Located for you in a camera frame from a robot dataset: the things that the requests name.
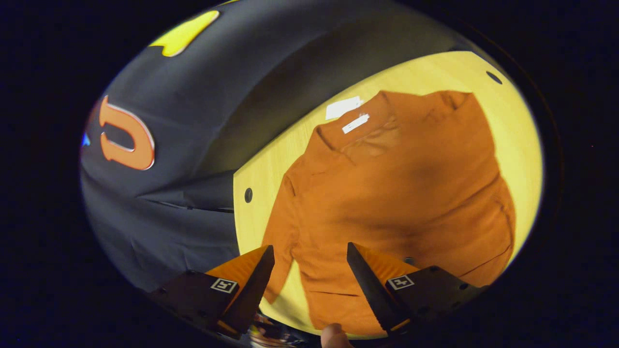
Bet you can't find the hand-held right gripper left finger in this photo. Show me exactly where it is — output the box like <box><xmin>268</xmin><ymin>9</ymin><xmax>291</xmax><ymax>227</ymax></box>
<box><xmin>150</xmin><ymin>244</ymin><xmax>275</xmax><ymax>340</ymax></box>

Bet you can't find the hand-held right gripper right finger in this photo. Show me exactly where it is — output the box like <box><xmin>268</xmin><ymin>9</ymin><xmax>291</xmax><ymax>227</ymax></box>
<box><xmin>346</xmin><ymin>242</ymin><xmax>486</xmax><ymax>336</ymax></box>

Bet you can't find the black backdrop cloth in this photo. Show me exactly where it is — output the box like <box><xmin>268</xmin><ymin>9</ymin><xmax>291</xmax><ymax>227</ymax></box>
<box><xmin>80</xmin><ymin>0</ymin><xmax>489</xmax><ymax>295</ymax></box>

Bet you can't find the orange button-up shirt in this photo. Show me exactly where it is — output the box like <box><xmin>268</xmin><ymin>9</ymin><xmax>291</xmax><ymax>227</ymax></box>
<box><xmin>261</xmin><ymin>89</ymin><xmax>517</xmax><ymax>337</ymax></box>

